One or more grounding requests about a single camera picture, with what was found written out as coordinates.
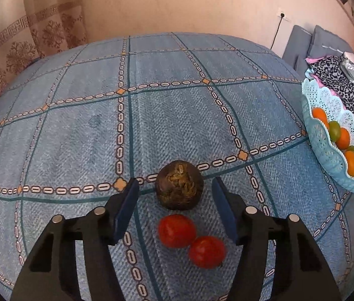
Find large orange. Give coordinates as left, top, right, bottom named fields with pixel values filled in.
left=344, top=150, right=354, bottom=177

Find large green tomato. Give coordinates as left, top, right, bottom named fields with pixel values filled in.
left=346, top=145, right=354, bottom=154

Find light blue lattice basket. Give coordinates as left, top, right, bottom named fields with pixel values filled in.
left=301, top=79, right=354, bottom=193

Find orange tangerine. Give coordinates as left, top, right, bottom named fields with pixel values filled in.
left=335, top=127, right=350, bottom=150
left=312, top=107, right=329, bottom=130

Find dark brown round fruit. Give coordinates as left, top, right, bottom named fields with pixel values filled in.
left=155, top=160, right=204, bottom=211

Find red tomato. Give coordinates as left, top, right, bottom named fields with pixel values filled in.
left=158, top=214, right=197, bottom=249
left=189, top=236, right=227, bottom=269

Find pink clothes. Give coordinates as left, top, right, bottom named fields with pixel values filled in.
left=306, top=52, right=354, bottom=116

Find leopard print garment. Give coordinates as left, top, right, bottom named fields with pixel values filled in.
left=309, top=55, right=354, bottom=115

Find blue grey sofa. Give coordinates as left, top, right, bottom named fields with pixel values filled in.
left=282, top=25, right=354, bottom=80

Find blue patterned bed cover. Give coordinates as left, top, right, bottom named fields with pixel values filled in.
left=0, top=33, right=354, bottom=300

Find beige patterned curtain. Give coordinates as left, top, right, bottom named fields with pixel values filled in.
left=0, top=0, right=87, bottom=95

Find white wall socket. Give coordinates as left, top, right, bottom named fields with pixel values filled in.
left=277, top=8, right=291, bottom=23

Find black power cable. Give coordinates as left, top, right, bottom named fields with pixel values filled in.
left=270, top=14, right=285, bottom=50

